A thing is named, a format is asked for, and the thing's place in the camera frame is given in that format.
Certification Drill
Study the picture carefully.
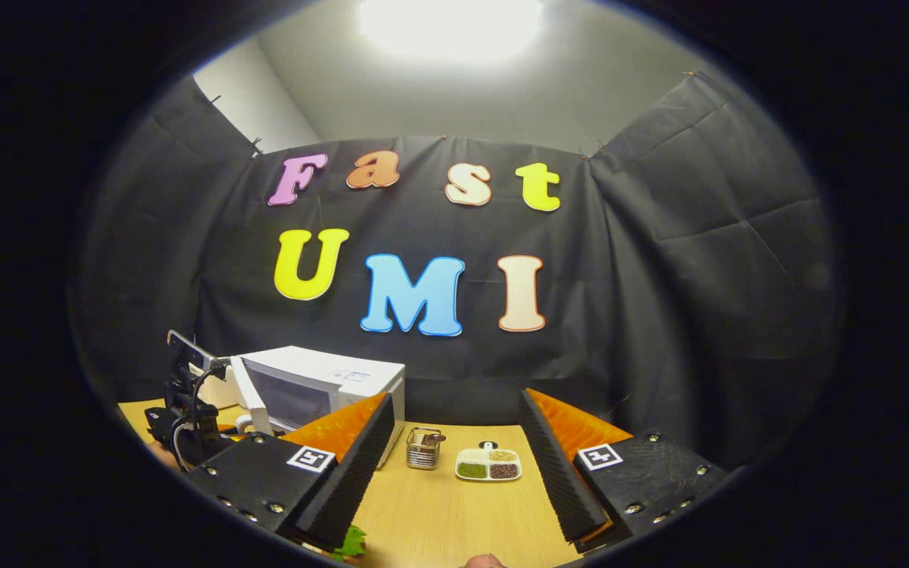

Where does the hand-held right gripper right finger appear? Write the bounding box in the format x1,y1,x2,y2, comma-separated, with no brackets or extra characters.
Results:
519,387,731,553

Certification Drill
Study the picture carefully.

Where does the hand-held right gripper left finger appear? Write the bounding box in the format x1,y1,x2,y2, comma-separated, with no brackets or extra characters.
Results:
186,390,396,553

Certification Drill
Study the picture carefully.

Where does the lettuce sandwich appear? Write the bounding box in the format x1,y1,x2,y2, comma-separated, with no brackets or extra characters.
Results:
331,525,368,562

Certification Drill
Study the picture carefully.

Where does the white microwave oven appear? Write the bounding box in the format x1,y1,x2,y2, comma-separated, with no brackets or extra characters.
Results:
230,346,406,470

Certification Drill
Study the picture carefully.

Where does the white toaster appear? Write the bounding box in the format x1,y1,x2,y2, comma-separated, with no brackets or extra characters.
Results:
186,363,238,411

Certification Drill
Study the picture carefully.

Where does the white divided grain dish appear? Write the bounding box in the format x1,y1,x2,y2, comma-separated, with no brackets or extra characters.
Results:
454,440,522,482

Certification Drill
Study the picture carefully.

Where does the ceiling light panel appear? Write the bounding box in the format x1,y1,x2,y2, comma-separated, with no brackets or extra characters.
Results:
358,0,546,64

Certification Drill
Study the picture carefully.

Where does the metal wire basket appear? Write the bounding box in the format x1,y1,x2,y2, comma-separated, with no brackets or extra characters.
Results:
406,427,446,471

